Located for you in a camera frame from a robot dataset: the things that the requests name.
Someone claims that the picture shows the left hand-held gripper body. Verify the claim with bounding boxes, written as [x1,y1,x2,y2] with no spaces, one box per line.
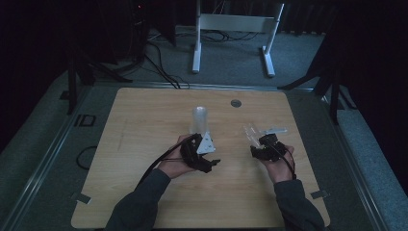
[179,131,217,174]

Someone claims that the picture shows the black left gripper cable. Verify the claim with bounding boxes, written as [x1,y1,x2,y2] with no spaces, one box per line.
[136,134,198,191]

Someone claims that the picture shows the white metal stand frame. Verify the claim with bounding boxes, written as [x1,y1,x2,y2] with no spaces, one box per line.
[191,0,286,79]

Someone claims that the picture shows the black floor cable bundle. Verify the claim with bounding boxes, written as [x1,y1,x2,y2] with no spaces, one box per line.
[143,40,191,90]

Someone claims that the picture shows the black tripod stand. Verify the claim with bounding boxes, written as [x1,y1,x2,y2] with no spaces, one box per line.
[65,44,134,116]
[276,54,358,127]

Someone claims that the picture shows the black cables under stand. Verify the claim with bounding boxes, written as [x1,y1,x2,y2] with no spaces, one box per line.
[174,28,262,43]

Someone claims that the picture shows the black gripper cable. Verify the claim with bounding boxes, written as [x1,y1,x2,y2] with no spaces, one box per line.
[267,140,298,181]
[136,134,198,191]

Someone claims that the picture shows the person's left hand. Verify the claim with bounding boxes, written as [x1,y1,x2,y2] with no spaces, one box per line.
[156,134,197,180]

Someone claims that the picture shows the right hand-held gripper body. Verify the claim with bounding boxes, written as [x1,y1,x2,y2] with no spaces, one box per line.
[254,127,289,164]

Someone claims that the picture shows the black floor cable loop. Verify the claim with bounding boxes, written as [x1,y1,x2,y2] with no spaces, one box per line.
[75,145,99,171]

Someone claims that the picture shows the clear plastic piece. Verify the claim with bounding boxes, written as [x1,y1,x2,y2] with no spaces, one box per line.
[242,122,268,149]

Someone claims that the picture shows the dark computer tower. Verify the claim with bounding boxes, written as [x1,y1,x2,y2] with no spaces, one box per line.
[127,0,151,64]

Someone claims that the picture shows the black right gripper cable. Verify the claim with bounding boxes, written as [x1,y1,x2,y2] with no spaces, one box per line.
[267,140,298,181]

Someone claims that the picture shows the grey tape strip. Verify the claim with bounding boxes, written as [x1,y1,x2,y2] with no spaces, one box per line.
[74,192,93,206]
[310,189,331,200]

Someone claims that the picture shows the translucent plastic bottle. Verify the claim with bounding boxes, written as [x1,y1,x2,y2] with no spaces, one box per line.
[189,106,210,137]

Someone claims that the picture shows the person's right hand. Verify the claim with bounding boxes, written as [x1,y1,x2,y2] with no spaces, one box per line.
[260,144,296,185]

